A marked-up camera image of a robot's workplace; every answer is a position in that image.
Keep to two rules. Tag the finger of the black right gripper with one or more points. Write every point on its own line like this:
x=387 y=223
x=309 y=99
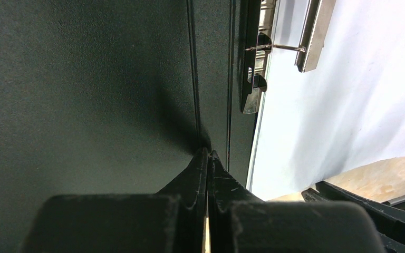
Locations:
x=389 y=221

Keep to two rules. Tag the white paper stack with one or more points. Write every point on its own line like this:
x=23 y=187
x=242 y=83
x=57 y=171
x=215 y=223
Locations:
x=343 y=121

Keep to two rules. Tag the metal folder clip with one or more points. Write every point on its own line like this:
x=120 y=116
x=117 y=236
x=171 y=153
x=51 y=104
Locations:
x=261 y=18

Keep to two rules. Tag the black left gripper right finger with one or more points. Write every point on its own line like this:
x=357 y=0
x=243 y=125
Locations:
x=241 y=222

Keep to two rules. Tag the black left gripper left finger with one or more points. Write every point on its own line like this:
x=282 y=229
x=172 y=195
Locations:
x=171 y=220

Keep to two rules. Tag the black file folder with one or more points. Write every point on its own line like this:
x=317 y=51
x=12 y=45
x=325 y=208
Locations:
x=116 y=97

